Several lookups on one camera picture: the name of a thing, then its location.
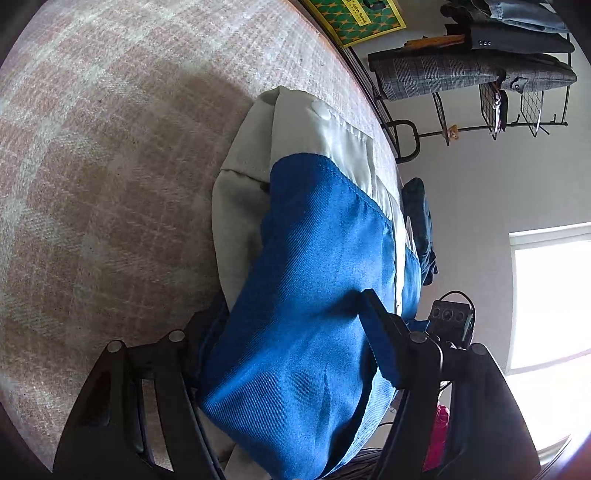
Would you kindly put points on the yellow green patterned box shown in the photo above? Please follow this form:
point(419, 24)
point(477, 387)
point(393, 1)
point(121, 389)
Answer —
point(364, 21)

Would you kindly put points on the window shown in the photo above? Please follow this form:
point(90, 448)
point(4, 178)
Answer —
point(549, 300)

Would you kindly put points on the dark blue cloth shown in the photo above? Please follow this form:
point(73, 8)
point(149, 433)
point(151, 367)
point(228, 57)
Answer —
point(418, 221)

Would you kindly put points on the person's right forearm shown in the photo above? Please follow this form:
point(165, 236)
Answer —
point(438, 438)

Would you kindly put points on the small bear toy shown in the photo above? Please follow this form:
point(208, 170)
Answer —
point(451, 132)

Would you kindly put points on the grey plaid blazer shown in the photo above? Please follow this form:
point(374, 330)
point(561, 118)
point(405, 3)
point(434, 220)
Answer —
point(438, 74)

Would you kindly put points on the black metal clothes rack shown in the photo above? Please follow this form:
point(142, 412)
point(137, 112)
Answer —
point(414, 147)

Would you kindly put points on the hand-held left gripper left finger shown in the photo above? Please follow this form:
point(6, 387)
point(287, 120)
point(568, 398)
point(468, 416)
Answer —
point(203, 332)

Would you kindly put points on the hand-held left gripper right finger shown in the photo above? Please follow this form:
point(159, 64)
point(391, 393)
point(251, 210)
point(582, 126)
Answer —
point(381, 341)

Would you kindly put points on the person's striped grey clothing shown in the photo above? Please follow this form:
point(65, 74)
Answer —
point(355, 466)

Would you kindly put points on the orange wooden hanger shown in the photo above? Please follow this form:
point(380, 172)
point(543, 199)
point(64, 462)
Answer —
point(434, 42)

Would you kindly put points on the blue jeans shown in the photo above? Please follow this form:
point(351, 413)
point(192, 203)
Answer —
point(521, 16)

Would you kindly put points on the pink plaid blanket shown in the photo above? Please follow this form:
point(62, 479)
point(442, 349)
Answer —
point(115, 161)

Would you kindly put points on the white and blue jacket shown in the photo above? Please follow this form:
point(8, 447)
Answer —
point(300, 300)

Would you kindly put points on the dark grey blazer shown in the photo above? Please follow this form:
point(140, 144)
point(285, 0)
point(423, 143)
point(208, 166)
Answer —
point(508, 41)

